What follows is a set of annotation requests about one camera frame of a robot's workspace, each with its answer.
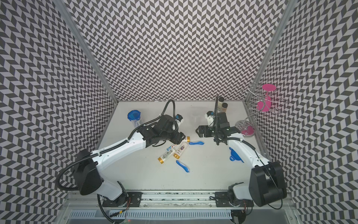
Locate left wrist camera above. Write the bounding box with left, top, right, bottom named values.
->
left=175, top=114, right=183, bottom=125

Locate blue lid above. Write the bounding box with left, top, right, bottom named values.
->
left=229, top=147, right=243, bottom=162
left=127, top=110, right=141, bottom=121

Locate blue toothbrush upper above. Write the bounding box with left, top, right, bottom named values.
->
left=189, top=141, right=205, bottom=145

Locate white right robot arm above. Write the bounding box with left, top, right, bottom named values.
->
left=196, top=96, right=287, bottom=207

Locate blue toothbrush lower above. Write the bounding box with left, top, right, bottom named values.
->
left=176, top=160, right=190, bottom=173

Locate aluminium front rail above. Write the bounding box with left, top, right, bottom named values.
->
left=54, top=190, right=302, bottom=224

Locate blue toothbrush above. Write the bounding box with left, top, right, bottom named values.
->
left=176, top=160, right=190, bottom=173
left=189, top=141, right=205, bottom=145

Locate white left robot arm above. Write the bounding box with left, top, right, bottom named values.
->
left=55, top=112, right=186, bottom=206

